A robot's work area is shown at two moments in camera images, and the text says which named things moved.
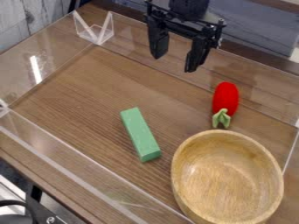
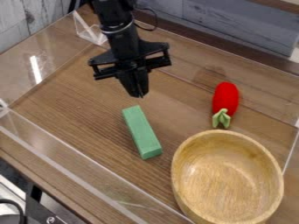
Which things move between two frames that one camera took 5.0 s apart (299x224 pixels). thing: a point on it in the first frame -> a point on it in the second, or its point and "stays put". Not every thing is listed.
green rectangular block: x=140 y=134 stays put
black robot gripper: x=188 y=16 -> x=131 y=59
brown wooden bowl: x=227 y=178 stays put
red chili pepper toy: x=224 y=103 stays put
